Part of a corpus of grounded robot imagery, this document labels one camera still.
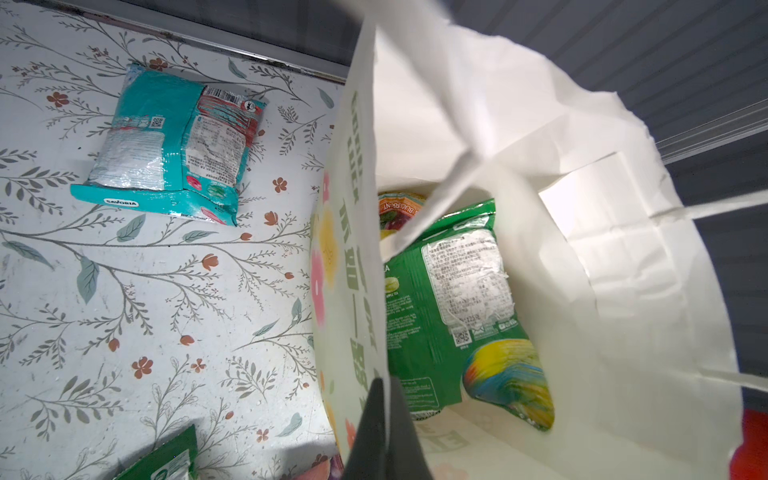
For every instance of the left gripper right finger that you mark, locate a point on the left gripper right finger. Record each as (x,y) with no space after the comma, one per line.
(404,458)

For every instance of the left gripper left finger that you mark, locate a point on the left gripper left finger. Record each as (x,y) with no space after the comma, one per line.
(367,460)

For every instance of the green snack packet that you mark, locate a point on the green snack packet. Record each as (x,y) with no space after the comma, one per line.
(174,460)
(452,327)

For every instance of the green Fox's candy bag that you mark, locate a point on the green Fox's candy bag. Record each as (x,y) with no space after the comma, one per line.
(396,209)

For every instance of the white paper bag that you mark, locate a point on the white paper bag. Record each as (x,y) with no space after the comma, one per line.
(610,276)

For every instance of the purple snack packet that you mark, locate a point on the purple snack packet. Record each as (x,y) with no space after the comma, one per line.
(323,468)

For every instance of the red pen cup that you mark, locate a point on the red pen cup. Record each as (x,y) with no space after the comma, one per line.
(749,462)

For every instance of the teal snack packet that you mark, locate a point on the teal snack packet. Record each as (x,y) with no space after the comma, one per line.
(175,147)

